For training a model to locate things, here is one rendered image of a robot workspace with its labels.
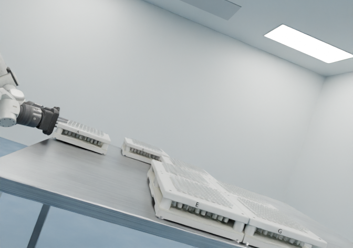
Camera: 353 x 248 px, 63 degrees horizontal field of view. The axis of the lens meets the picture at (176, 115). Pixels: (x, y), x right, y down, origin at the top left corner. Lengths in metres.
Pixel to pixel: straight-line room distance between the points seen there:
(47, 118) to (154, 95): 3.66
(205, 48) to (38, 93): 2.86
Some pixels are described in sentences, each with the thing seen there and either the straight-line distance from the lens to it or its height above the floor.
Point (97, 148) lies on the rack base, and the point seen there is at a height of 0.87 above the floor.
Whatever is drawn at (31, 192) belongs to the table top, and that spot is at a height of 0.83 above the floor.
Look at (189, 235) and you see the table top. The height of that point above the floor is 0.84.
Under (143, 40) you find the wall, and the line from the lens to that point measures 5.05.
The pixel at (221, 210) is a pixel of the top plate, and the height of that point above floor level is 0.92.
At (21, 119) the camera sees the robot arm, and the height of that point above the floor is 0.90.
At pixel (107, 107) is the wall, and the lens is 4.92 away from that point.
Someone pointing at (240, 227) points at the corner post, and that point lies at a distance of 0.85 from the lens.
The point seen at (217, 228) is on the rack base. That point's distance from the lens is 0.83.
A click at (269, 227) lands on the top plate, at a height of 0.91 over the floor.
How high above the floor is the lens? 1.08
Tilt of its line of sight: 2 degrees up
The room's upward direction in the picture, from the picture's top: 20 degrees clockwise
